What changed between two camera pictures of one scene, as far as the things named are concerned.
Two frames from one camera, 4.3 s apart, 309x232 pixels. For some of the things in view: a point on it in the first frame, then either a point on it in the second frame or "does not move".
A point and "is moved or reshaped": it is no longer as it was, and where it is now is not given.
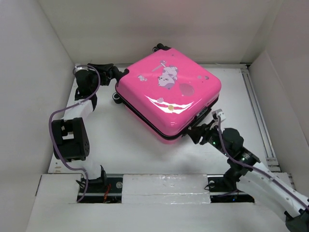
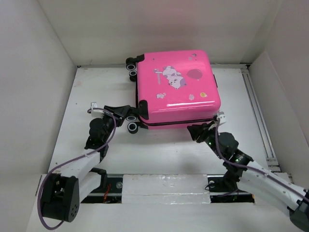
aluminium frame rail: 273,161 does not move
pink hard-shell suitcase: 166,94 is moved or reshaped
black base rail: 109,190 does not move
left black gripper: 105,73 -> 120,111
